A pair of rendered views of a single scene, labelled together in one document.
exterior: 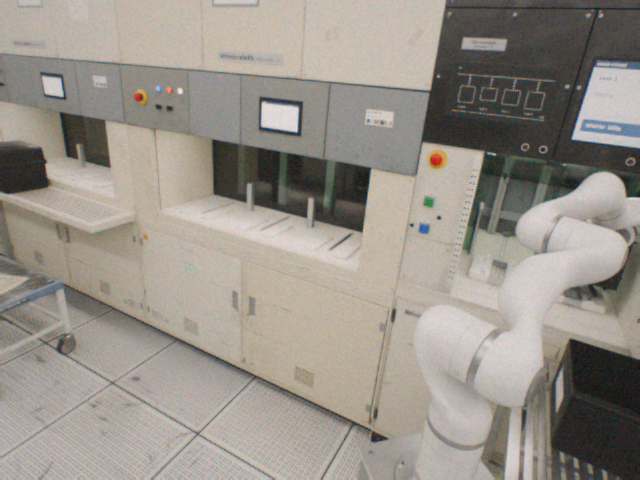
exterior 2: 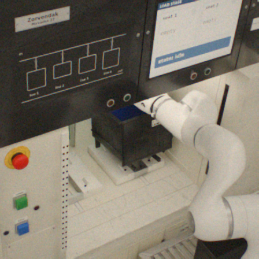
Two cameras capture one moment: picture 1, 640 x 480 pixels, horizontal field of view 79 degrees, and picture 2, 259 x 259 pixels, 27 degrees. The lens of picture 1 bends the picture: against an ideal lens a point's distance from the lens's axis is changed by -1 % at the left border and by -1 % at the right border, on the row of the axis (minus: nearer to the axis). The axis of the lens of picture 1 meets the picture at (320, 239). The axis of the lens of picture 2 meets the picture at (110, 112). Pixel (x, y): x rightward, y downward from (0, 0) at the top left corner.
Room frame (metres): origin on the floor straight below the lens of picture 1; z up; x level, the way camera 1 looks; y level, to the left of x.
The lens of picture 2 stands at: (0.69, 0.35, 2.23)
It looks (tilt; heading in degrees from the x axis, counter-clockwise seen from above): 37 degrees down; 299
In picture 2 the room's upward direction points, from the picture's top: 4 degrees clockwise
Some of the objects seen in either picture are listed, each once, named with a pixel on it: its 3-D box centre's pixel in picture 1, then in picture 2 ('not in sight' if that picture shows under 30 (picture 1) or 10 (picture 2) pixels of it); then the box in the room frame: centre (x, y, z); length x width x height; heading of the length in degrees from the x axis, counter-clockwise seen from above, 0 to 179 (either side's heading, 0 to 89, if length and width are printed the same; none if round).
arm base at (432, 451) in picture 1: (447, 456); not in sight; (0.60, -0.31, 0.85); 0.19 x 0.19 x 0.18
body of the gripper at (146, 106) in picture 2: not in sight; (151, 98); (1.28, -0.95, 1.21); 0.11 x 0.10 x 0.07; 156
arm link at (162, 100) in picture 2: not in sight; (162, 108); (1.22, -0.93, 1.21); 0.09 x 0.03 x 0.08; 66
